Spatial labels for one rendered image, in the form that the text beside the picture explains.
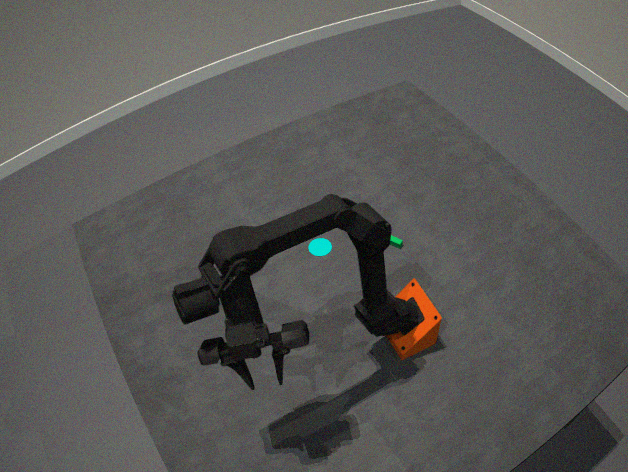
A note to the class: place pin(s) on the cyan flat circle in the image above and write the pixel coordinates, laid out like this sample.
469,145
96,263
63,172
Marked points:
320,247

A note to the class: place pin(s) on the green rectangular block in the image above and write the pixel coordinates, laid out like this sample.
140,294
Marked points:
396,242

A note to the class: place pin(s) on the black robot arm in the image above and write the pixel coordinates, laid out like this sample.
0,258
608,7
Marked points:
241,251

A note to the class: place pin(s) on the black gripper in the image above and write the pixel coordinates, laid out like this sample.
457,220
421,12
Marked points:
293,335

